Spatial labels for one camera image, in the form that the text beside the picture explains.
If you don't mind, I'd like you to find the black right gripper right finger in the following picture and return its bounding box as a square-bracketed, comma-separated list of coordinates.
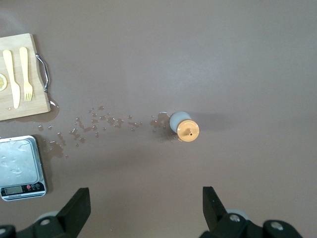
[199, 186, 304, 238]

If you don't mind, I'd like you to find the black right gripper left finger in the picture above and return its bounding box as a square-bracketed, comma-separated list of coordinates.
[0, 187, 91, 238]

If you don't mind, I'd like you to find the translucent squeeze bottle orange cap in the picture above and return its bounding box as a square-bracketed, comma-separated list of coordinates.
[169, 111, 200, 143]

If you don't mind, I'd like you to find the silver digital kitchen scale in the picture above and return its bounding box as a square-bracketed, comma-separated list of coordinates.
[0, 135, 47, 201]

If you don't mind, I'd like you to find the lemon slice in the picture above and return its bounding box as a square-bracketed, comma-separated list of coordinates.
[0, 73, 8, 92]

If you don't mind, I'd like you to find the yellow plastic fork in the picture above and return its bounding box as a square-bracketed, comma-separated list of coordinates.
[19, 47, 34, 102]

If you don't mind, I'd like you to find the yellow plastic knife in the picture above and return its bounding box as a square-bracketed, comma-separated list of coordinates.
[2, 50, 21, 109]

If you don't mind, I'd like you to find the brown table mat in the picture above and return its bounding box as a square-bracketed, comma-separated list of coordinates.
[0, 0, 317, 238]

